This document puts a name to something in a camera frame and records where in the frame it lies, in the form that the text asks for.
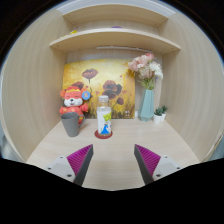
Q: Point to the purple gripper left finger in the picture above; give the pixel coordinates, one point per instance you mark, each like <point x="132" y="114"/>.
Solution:
<point x="79" y="162"/>

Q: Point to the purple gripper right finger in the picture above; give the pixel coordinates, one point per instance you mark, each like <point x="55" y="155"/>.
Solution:
<point x="147" y="161"/>

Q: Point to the clear plastic water bottle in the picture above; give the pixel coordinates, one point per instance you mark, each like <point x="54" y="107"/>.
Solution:
<point x="104" y="116"/>

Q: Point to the red round coaster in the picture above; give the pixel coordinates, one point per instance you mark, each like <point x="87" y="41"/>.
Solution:
<point x="102" y="136"/>

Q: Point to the grey mug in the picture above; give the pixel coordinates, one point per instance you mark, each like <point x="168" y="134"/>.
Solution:
<point x="72" y="122"/>

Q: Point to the small potted succulent plant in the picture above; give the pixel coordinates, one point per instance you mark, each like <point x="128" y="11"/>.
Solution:
<point x="160" y="114"/>

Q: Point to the teal ribbed vase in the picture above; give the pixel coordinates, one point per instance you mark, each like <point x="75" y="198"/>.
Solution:
<point x="146" y="108"/>

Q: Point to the red fox plush toy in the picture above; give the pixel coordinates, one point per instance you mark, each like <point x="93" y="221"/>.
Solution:
<point x="74" y="101"/>

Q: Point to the yellow poppy flower painting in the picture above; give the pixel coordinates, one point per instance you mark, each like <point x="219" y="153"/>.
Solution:
<point x="110" y="77"/>

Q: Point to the pink white flower bouquet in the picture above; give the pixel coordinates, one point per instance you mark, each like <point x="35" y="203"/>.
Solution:
<point x="147" y="68"/>

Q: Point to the light wooden shelf unit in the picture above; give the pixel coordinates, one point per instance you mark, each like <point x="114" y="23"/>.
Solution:
<point x="192" y="87"/>

